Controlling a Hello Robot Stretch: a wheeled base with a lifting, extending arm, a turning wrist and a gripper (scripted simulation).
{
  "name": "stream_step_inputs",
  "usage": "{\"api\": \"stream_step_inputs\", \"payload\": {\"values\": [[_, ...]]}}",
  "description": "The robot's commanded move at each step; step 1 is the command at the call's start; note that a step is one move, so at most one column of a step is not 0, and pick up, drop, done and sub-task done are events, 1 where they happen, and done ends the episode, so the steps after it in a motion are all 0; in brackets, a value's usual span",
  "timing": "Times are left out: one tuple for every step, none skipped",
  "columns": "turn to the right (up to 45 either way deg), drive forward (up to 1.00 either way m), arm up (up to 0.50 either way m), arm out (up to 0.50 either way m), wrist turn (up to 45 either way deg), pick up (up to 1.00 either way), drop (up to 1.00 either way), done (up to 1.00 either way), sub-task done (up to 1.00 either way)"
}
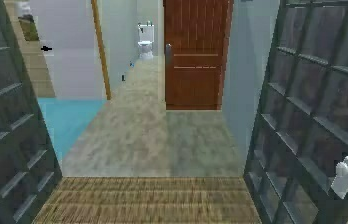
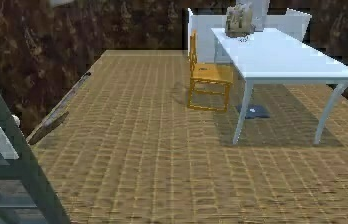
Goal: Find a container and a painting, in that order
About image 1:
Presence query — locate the pale grey door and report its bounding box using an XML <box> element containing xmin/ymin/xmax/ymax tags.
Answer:
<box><xmin>28</xmin><ymin>0</ymin><xmax>112</xmax><ymax>101</ymax></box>

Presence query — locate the reddish brown wooden door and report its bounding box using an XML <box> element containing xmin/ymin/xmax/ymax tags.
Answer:
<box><xmin>163</xmin><ymin>0</ymin><xmax>235</xmax><ymax>111</ymax></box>

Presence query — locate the white toilet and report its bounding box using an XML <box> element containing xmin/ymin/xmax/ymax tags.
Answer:
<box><xmin>137</xmin><ymin>21</ymin><xmax>156</xmax><ymax>61</ymax></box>

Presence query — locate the dark grid panel door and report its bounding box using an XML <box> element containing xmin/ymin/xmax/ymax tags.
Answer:
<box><xmin>243</xmin><ymin>0</ymin><xmax>348</xmax><ymax>224</ymax></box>
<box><xmin>0</xmin><ymin>0</ymin><xmax>63</xmax><ymax>224</ymax></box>

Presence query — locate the grey door handle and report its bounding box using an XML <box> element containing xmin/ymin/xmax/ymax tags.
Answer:
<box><xmin>165</xmin><ymin>43</ymin><xmax>173</xmax><ymax>65</ymax></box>

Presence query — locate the white door handle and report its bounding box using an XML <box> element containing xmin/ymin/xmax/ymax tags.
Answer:
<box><xmin>330</xmin><ymin>155</ymin><xmax>348</xmax><ymax>200</ymax></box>

